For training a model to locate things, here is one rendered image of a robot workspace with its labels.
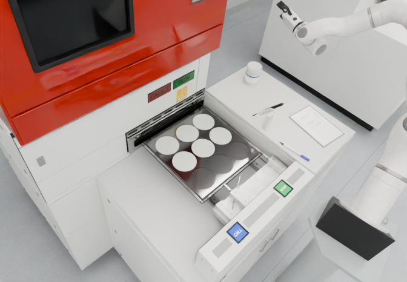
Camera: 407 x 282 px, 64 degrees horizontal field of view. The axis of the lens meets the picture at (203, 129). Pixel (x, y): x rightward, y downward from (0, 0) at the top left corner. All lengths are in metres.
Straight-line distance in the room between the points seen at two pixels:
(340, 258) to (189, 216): 0.58
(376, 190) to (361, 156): 1.65
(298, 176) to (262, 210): 0.23
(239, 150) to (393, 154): 0.57
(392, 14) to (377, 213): 0.78
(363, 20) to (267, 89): 0.50
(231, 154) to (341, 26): 0.73
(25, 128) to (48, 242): 1.34
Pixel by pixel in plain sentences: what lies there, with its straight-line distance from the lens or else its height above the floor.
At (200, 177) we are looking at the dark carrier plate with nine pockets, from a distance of 1.31.
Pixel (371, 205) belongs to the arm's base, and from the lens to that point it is 1.32.
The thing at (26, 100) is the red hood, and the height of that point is 1.37.
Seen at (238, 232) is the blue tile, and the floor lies 0.96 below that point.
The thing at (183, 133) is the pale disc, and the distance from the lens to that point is 1.44.
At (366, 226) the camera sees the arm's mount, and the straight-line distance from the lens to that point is 1.30.
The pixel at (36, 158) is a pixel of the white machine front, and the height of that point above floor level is 1.09.
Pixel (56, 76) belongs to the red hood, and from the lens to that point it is 0.94.
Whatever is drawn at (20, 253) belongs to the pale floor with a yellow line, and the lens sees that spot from 2.28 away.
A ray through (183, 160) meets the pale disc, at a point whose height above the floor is 0.90.
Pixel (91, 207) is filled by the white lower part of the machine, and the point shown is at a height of 0.62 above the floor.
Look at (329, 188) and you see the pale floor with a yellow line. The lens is 2.63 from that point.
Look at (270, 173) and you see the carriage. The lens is 1.41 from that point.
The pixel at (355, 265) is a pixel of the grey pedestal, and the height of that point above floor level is 0.82.
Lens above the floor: 1.99
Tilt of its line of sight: 48 degrees down
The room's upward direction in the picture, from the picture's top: 9 degrees clockwise
